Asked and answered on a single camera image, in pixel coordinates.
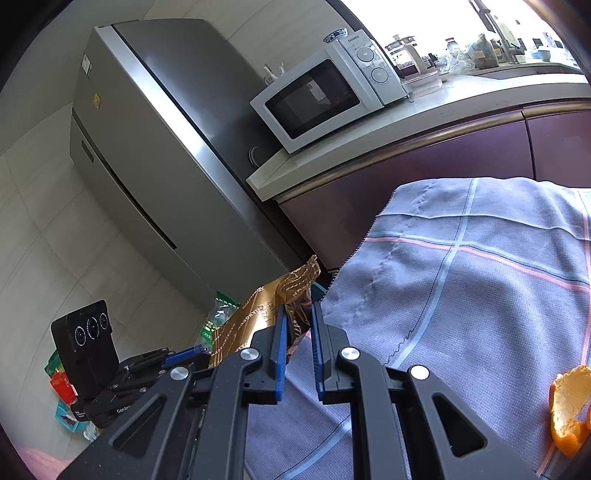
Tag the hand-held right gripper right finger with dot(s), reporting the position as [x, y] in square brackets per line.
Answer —
[317, 355]

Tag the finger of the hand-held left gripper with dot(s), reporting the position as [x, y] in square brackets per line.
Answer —
[184, 357]

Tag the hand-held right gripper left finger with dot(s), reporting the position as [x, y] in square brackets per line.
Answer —
[280, 355]

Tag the gold snack packet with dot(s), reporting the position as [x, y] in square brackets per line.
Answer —
[258, 314]

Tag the green clear wrapper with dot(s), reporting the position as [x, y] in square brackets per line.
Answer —
[217, 323]

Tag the blue plastic bin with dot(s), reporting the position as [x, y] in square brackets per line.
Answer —
[318, 290]

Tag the green packet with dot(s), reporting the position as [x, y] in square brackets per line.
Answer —
[53, 363]

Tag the red packet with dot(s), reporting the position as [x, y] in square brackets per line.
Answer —
[63, 388]

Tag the teal packet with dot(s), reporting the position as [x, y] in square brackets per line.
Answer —
[71, 419]

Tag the pink cloth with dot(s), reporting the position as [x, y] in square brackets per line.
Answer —
[41, 464]

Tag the grey checked cloth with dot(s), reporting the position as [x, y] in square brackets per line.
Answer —
[438, 300]

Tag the grey plate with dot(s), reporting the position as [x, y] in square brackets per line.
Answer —
[255, 156]

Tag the kitchen counter with purple cabinets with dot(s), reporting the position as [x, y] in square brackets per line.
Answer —
[415, 157]

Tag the silver refrigerator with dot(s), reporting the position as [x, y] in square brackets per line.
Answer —
[138, 138]

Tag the orange peel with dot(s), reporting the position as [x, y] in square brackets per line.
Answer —
[565, 406]

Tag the white microwave oven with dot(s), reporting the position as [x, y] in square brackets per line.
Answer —
[388, 87]

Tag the white bottles on microwave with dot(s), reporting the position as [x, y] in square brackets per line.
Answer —
[273, 74]

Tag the clear plastic container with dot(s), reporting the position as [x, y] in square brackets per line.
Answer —
[422, 85]

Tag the glass teapot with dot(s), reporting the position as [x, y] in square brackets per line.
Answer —
[405, 55]

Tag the blue patterned bowl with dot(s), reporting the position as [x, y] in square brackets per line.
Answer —
[336, 34]

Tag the kitchen window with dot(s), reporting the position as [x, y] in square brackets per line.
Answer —
[415, 23]

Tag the glass jar with green contents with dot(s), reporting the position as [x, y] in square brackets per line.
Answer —
[487, 50]

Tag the sink faucet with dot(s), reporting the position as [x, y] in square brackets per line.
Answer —
[501, 32]

